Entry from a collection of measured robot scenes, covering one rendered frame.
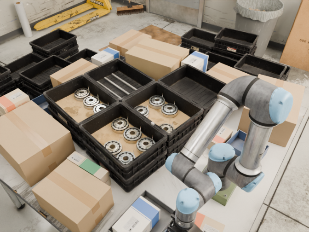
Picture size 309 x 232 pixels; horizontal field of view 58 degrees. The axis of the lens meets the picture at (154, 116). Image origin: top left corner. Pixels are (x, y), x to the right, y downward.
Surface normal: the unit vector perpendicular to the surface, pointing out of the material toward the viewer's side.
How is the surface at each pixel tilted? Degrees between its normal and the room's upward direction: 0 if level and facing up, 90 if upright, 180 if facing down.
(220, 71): 0
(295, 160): 0
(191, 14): 90
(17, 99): 0
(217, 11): 90
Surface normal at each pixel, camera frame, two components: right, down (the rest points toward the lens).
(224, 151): -0.11, -0.80
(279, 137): -0.47, 0.60
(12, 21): 0.81, 0.40
